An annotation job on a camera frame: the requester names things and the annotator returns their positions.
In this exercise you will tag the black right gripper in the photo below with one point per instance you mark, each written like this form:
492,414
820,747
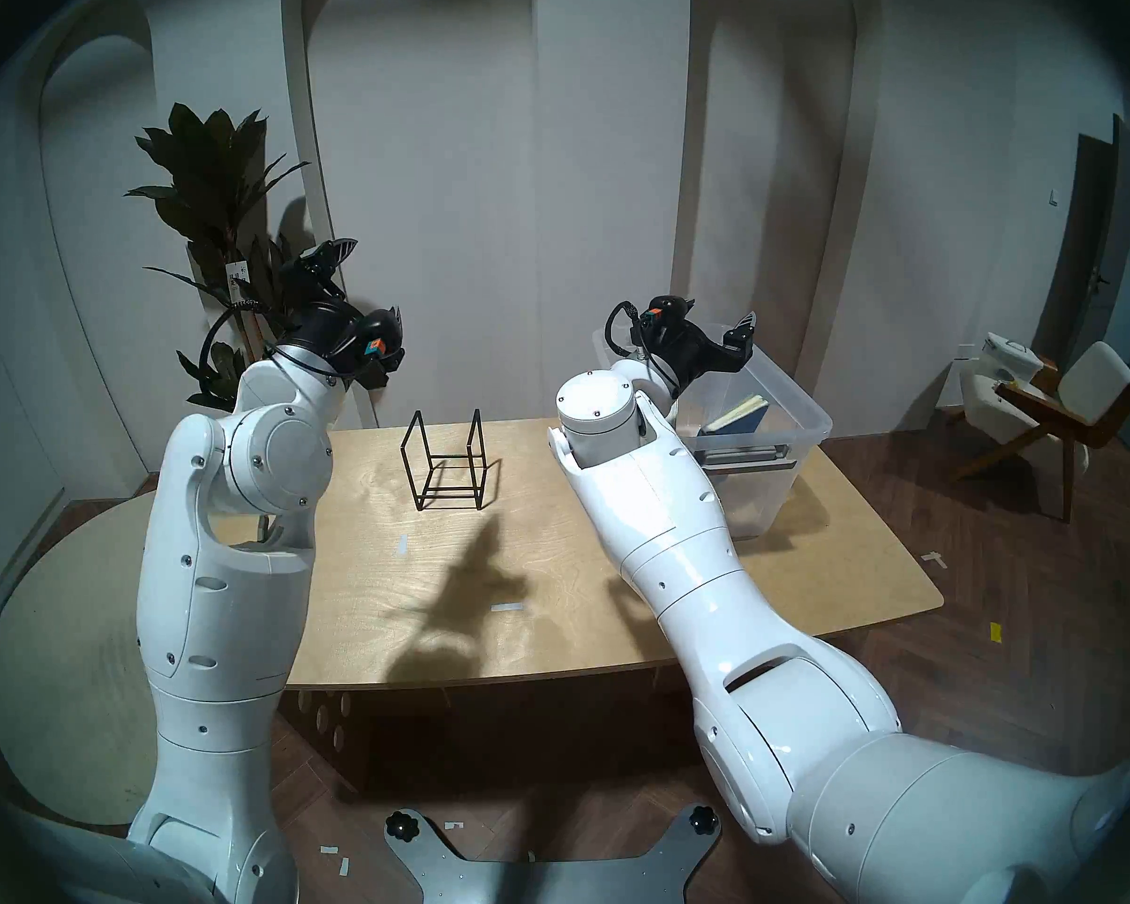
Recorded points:
683,347

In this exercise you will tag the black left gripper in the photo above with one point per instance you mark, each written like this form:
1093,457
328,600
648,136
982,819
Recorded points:
325,323

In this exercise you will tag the blue notebook with ribbon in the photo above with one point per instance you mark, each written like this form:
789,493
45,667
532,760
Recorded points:
739,414

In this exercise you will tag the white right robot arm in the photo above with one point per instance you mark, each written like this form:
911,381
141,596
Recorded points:
697,554

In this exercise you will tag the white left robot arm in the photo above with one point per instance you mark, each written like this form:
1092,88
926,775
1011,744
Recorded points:
217,573

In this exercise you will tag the clear plastic storage box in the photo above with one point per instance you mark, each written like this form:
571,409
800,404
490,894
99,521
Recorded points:
772,497

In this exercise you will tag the white plant label tag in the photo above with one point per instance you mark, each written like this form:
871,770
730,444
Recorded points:
238,281

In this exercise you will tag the tall green potted plant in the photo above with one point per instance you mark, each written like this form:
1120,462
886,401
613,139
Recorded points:
217,177

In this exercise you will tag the white item on armchair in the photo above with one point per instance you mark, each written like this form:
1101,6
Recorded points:
1009,356

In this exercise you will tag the dark door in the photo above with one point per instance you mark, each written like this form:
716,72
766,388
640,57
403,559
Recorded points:
1092,252

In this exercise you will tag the white wooden armchair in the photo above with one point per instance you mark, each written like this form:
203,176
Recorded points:
1097,375

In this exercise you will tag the round beige rug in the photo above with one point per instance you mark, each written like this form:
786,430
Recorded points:
66,648

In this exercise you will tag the black base knob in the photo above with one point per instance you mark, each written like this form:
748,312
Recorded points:
402,826
704,822

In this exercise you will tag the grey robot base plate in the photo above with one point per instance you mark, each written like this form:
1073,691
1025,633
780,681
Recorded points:
546,879

